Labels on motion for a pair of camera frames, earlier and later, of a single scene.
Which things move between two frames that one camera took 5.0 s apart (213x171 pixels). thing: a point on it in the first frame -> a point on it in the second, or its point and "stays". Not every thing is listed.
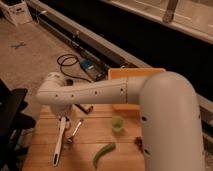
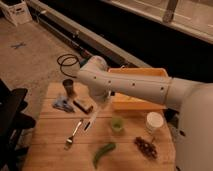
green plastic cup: [117, 123] stays
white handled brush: [63, 120] -> [89, 123]
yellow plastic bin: [125, 73] stays
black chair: [13, 120] stays
